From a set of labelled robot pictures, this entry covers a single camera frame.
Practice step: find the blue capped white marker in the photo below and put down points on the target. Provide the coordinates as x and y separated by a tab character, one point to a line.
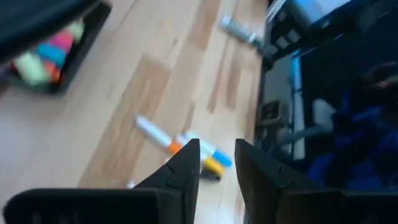
222	158

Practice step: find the orange highlighter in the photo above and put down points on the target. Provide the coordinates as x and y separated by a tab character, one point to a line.
53	71

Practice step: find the pink highlighter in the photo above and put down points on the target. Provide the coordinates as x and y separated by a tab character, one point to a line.
62	40

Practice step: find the black aluminium table frame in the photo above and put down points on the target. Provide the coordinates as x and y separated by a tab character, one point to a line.
270	53

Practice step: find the black plastic basket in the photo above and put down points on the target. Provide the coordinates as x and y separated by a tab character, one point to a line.
31	18

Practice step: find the dark green Expo marker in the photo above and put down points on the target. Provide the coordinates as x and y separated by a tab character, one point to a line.
239	31

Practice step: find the person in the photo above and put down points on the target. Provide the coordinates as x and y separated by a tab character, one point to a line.
357	149

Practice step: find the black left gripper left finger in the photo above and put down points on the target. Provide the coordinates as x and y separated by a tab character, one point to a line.
174	193

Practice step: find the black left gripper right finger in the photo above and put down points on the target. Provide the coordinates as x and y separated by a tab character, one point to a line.
273	199

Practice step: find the black capped white marker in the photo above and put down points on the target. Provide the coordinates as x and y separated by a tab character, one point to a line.
211	176

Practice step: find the teal Sharpie highlighter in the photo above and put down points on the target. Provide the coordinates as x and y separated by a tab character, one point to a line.
51	54

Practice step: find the yellow capped marker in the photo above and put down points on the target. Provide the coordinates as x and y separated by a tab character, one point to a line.
214	166

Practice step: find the orange capped white marker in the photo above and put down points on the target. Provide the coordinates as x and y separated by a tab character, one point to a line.
152	132

